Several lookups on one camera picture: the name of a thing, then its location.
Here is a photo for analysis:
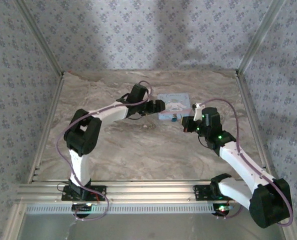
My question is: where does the light blue cartoon print box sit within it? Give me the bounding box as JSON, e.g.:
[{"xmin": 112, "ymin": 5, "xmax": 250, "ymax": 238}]
[{"xmin": 157, "ymin": 92, "xmax": 193, "ymax": 122}]

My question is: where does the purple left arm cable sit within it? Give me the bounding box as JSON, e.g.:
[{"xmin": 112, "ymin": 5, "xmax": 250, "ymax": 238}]
[{"xmin": 56, "ymin": 80, "xmax": 155, "ymax": 221}]

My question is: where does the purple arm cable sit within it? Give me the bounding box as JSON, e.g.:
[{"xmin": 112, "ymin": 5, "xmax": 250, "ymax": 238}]
[
  {"xmin": 56, "ymin": 80, "xmax": 155, "ymax": 221},
  {"xmin": 194, "ymin": 97, "xmax": 295, "ymax": 227}
]

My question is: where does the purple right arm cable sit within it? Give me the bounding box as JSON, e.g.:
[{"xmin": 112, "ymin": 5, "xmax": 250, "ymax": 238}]
[{"xmin": 194, "ymin": 97, "xmax": 295, "ymax": 227}]

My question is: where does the aluminium table side rail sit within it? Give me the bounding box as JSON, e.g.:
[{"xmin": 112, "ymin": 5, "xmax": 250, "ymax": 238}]
[
  {"xmin": 26, "ymin": 71, "xmax": 66, "ymax": 185},
  {"xmin": 234, "ymin": 70, "xmax": 281, "ymax": 184}
]

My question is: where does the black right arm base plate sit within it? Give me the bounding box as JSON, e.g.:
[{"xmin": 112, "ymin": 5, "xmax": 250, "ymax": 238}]
[{"xmin": 193, "ymin": 183, "xmax": 230, "ymax": 202}]

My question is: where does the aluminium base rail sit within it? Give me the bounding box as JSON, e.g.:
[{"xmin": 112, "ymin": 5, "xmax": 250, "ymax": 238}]
[{"xmin": 15, "ymin": 179, "xmax": 254, "ymax": 205}]

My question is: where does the grey slotted cable duct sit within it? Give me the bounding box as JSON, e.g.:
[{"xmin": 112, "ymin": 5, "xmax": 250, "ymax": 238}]
[{"xmin": 25, "ymin": 203, "xmax": 242, "ymax": 216}]

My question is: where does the aluminium corner post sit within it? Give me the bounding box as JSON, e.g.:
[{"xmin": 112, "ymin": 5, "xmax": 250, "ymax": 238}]
[
  {"xmin": 12, "ymin": 0, "xmax": 65, "ymax": 76},
  {"xmin": 235, "ymin": 0, "xmax": 287, "ymax": 76}
]

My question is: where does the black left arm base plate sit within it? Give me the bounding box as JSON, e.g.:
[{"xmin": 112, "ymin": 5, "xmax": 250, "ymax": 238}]
[{"xmin": 61, "ymin": 184, "xmax": 108, "ymax": 202}]

